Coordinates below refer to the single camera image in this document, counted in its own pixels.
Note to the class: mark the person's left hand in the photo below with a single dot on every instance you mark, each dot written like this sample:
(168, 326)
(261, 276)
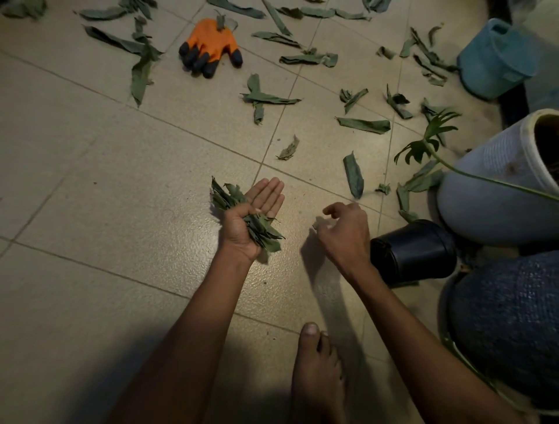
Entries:
(236, 236)

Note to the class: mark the person's right hand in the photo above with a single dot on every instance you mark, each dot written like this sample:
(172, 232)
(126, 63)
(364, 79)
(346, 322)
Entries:
(349, 240)

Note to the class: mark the person's right forearm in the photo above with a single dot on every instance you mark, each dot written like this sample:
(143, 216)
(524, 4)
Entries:
(428, 362)

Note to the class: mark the person's left forearm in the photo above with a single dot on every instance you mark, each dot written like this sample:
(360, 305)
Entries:
(188, 349)

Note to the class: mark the small black plastic pot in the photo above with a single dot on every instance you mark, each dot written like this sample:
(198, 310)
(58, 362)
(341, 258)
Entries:
(415, 253)

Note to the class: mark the white round plant pot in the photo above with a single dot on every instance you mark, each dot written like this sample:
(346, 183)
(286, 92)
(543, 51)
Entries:
(480, 205)

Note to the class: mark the dark blue round pot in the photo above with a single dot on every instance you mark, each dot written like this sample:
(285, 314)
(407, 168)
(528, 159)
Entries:
(511, 323)

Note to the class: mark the orange black work glove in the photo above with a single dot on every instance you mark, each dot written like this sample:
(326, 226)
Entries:
(212, 41)

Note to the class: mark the grey glove packaging card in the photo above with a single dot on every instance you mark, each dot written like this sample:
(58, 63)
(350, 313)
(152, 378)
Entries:
(231, 24)

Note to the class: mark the teal plastic bucket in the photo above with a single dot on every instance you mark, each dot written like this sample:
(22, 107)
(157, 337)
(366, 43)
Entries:
(493, 65)

